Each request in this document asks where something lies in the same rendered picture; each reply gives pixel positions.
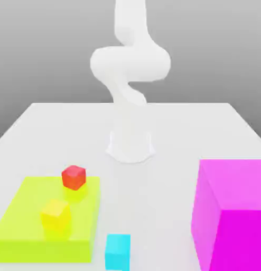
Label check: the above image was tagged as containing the large yellow-green box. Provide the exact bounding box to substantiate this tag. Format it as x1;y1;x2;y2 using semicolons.
0;176;101;264

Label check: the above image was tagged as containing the small cyan cube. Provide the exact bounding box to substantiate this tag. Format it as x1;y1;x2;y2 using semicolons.
104;233;132;271

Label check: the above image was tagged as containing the large magenta box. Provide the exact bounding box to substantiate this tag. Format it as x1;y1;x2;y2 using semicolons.
190;158;261;271

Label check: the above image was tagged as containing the small yellow cube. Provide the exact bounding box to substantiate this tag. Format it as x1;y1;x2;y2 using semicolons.
40;198;72;231

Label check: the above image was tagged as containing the small red cube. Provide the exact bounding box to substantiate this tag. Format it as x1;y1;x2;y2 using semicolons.
61;165;87;191

